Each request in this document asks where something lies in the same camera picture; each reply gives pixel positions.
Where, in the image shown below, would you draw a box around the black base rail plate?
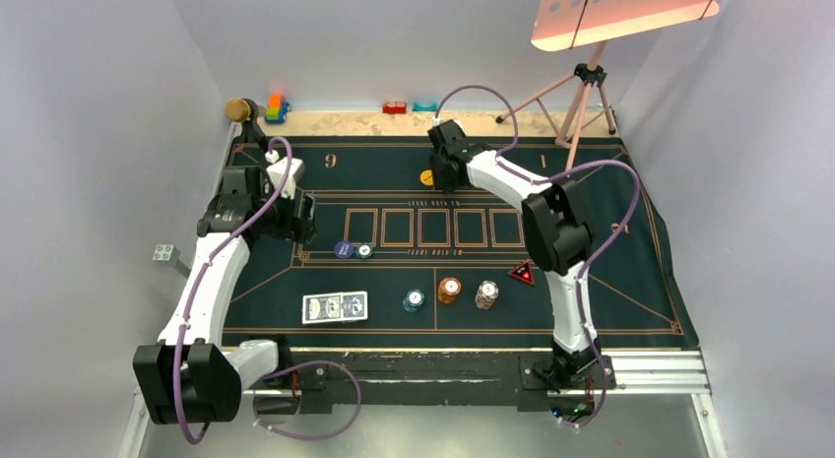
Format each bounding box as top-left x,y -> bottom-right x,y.
248,348 -> 617,414

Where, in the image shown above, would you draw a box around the red black all-in triangle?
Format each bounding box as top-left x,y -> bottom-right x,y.
508,260 -> 535,286

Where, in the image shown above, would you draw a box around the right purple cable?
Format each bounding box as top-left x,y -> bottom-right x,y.
432,85 -> 643,430

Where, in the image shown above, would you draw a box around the yellow dealer button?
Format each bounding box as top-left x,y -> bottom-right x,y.
419,169 -> 434,187

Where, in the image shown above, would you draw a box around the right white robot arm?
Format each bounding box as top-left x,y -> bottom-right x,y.
428,120 -> 600,386

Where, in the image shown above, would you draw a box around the green blue chip stack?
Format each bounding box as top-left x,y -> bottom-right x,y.
402,290 -> 425,312

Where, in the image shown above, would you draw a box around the orange red chip stack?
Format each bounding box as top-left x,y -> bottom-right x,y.
437,277 -> 462,304

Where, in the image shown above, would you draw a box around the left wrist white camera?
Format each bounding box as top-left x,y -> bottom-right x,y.
265,151 -> 305,200

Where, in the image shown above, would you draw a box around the pink music stand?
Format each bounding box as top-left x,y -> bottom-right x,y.
495,0 -> 720,169

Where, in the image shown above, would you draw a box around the peach blue chip stack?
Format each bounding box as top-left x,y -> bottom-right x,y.
475,280 -> 499,310

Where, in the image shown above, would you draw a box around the colourful toy block stack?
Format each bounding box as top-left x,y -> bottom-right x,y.
264,93 -> 289,124

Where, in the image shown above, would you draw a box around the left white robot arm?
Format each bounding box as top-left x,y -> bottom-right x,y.
132,160 -> 316,425

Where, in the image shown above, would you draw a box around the brass round knob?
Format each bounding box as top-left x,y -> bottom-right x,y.
225,98 -> 258,123

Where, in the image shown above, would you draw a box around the purple cable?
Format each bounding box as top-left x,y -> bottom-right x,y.
170,136 -> 362,446
432,85 -> 643,430

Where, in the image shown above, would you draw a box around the purple small blind button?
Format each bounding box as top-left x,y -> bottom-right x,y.
333,240 -> 355,259

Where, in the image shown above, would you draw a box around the teal toy block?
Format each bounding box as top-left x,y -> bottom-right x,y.
412,101 -> 438,112

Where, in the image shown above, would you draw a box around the green poker table mat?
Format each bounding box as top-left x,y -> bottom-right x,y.
223,136 -> 699,349

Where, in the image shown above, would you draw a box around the red toy block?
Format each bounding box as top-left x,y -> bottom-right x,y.
381,100 -> 409,114

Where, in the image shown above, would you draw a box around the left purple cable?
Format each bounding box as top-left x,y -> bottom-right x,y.
170,136 -> 362,446

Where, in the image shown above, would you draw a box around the blue playing card deck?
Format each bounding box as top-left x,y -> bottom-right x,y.
301,291 -> 368,325

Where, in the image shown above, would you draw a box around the green blue chips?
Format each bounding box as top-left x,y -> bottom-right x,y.
355,243 -> 374,259

